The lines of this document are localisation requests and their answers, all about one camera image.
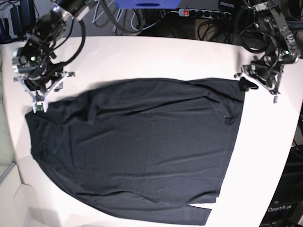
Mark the black power adapter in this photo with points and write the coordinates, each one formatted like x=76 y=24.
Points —
x=23 y=17

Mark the dark navy long-sleeve shirt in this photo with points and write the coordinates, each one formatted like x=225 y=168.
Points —
x=142 y=149

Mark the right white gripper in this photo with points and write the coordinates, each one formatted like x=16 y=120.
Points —
x=40 y=96

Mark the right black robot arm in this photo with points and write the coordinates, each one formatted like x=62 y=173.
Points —
x=32 y=63

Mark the black OpenArm control box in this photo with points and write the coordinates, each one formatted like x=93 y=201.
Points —
x=286 y=207

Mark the blue plastic box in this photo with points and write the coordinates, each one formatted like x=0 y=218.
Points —
x=147 y=4

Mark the white power strip red switch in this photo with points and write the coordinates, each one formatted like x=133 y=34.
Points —
x=204 y=14

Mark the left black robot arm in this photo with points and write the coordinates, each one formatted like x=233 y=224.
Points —
x=267 y=65

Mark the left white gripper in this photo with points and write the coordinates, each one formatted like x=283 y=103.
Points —
x=255 y=77

